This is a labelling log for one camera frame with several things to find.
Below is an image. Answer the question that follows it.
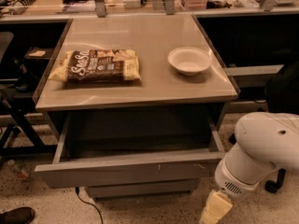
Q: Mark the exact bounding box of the brown yellow snack bag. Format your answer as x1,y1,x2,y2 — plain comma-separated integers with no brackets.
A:
49,49,141,83

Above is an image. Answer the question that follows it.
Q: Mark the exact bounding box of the grey top drawer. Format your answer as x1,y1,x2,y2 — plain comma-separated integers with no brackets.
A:
36,107,223,188

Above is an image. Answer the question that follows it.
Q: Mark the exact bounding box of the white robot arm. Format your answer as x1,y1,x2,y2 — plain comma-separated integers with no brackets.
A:
199,112,299,224

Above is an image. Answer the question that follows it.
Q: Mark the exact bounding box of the black office chair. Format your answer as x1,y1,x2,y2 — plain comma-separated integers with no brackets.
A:
228,63,299,194

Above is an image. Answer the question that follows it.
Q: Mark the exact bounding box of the plastic bottle on floor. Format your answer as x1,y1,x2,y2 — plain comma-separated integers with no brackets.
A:
7,160,29,180

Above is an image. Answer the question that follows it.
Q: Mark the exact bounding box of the white paper bowl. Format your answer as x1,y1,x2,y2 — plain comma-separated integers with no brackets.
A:
167,47,212,76

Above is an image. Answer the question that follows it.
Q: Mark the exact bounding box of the grey drawer cabinet desk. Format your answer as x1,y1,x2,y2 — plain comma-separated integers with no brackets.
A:
32,14,241,142

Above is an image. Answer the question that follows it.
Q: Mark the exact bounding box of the grey metal shelf right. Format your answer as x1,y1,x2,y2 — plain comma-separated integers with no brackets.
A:
224,64,283,88

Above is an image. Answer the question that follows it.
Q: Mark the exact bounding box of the black desk frame left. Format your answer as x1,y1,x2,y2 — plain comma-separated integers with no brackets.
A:
0,31,59,166

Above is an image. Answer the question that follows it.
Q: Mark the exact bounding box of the grey bottom drawer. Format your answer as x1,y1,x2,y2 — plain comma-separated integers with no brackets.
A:
85,179,199,199

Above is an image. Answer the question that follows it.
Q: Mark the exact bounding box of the black shoe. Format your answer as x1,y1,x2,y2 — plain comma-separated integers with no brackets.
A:
0,207,35,224

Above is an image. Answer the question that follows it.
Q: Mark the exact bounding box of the grey drawer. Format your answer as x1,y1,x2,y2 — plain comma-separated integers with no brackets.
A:
85,179,199,199
36,107,223,188

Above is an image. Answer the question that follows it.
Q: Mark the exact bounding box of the black floor cable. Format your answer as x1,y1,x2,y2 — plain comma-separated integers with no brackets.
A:
74,186,105,224

